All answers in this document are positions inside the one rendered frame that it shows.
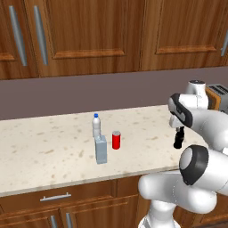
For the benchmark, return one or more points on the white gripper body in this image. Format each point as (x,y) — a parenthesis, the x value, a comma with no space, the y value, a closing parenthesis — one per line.
(173,121)

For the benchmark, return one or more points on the brown wooden drawer front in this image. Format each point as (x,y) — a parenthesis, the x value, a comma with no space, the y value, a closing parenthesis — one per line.
(89,193)

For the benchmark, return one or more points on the red drink can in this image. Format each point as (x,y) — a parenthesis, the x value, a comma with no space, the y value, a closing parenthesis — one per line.
(116,140)

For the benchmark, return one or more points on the grey drink carton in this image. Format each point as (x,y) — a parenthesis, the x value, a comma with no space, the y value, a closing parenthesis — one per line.
(101,150)

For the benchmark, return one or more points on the brown wooden base cupboard door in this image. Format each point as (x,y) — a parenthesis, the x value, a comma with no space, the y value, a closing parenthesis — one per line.
(26,221)
(104,212)
(215,218)

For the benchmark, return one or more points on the silver and orange toaster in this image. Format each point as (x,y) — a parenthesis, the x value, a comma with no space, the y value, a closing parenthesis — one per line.
(219,96)

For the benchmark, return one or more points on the brown wooden wall cupboard door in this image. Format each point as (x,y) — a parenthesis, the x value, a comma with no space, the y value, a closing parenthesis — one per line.
(10,69)
(89,32)
(184,32)

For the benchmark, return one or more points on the clear water bottle blue cap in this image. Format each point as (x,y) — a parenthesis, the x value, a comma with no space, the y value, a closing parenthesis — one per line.
(96,126)

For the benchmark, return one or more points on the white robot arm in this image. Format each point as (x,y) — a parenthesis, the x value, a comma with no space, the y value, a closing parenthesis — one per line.
(190,190)

